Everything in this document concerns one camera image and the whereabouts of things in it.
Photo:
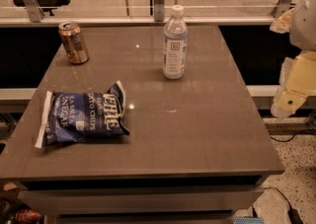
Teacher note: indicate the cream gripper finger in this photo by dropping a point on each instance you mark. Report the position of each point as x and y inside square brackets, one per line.
[282, 24]
[297, 81]

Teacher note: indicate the blue potato chip bag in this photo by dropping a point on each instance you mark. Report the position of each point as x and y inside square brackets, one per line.
[82, 117]

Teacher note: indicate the red soda can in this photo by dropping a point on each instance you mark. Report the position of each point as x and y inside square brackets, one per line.
[27, 216]

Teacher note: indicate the clear plastic water bottle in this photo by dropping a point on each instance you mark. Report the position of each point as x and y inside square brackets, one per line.
[175, 44]

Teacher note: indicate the gold soda can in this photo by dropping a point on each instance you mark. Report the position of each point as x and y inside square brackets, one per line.
[73, 42]

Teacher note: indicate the blue box on floor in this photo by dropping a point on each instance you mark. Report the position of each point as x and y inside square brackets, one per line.
[248, 220]

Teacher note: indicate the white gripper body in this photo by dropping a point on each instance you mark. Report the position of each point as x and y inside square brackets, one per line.
[304, 26]

